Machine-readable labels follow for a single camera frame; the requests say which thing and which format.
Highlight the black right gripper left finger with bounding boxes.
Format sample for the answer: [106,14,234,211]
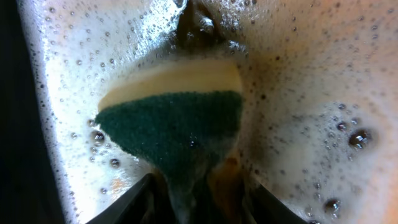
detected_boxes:
[87,174,155,224]

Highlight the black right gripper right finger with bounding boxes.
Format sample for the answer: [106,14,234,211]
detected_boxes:
[248,182,307,224]

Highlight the yellow green sponge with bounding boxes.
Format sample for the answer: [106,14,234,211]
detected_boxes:
[95,59,243,223]

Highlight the black tray with soapy water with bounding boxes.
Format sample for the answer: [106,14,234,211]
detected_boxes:
[1,1,397,223]

